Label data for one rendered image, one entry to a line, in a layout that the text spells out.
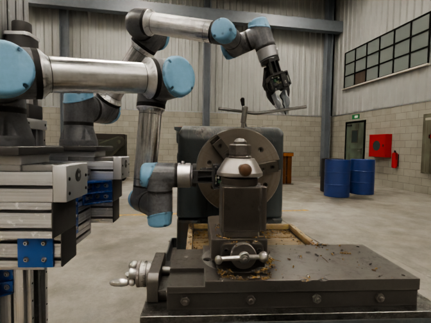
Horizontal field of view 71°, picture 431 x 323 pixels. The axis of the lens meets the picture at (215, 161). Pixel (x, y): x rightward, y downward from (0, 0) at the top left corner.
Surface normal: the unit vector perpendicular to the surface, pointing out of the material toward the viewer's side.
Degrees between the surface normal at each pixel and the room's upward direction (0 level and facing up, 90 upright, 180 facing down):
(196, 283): 0
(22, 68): 91
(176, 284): 0
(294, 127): 90
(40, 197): 90
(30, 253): 90
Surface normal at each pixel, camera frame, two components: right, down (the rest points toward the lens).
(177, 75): 0.69, 0.04
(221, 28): -0.35, 0.04
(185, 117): 0.18, 0.05
